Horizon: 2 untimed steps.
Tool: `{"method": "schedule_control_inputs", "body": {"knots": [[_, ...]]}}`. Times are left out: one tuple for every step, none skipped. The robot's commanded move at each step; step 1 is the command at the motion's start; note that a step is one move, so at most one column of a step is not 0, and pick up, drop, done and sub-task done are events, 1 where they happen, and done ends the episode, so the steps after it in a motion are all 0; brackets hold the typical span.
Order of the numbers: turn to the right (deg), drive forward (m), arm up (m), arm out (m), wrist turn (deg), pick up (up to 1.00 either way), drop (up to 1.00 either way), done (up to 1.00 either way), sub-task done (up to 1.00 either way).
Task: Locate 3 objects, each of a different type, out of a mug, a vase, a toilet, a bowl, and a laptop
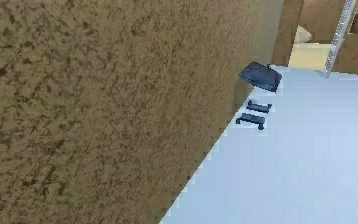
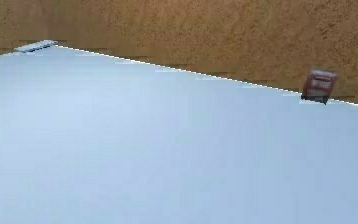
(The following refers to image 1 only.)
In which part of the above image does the dark blue bench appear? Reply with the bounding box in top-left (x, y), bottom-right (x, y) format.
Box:
top-left (235, 60), bottom-right (283, 131)

